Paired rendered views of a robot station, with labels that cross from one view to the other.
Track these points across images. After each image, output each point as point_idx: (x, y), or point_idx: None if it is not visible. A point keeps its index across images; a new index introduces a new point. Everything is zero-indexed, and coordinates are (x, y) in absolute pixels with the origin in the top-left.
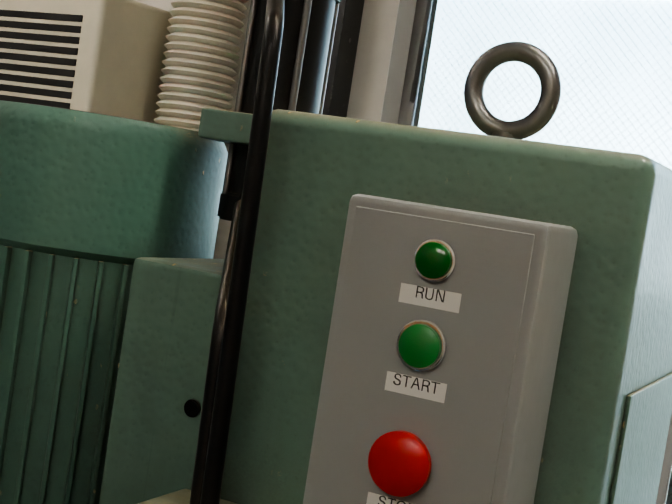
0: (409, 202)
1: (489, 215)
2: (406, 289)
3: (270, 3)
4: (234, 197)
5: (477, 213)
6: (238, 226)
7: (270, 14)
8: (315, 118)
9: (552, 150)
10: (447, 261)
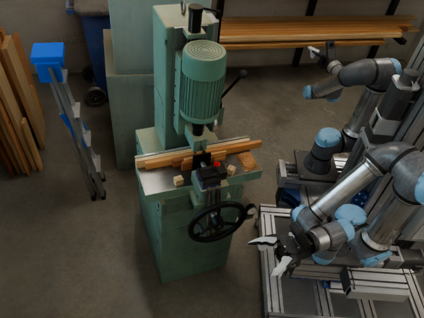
0: (216, 19)
1: (213, 15)
2: None
3: (217, 10)
4: None
5: (214, 16)
6: (219, 35)
7: (220, 11)
8: (211, 20)
9: None
10: None
